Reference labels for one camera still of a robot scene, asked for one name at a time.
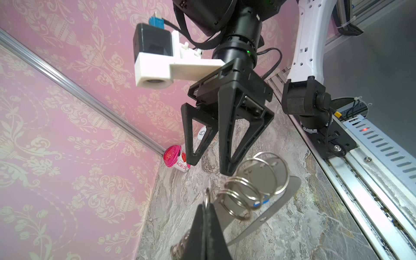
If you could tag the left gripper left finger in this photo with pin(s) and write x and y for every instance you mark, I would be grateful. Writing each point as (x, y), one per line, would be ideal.
(195, 248)

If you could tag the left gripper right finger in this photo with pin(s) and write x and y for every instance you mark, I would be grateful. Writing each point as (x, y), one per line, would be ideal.
(215, 245)

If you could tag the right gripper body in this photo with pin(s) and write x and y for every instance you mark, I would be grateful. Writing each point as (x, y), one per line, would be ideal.
(205, 91)

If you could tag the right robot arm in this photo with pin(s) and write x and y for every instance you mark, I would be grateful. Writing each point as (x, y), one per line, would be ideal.
(235, 31)

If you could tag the white round container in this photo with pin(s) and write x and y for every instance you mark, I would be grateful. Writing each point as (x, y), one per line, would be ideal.
(202, 133)

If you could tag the pink lid cup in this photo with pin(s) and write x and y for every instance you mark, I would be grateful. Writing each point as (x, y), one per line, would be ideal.
(174, 157)

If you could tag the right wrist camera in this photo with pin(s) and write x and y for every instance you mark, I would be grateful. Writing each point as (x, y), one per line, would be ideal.
(160, 58)

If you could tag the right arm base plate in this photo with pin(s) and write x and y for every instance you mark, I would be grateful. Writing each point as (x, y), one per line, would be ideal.
(334, 144)

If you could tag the perforated cable tray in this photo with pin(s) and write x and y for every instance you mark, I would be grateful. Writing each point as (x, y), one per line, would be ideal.
(392, 155)

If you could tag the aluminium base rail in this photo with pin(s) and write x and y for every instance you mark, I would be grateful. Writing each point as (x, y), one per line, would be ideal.
(383, 207)

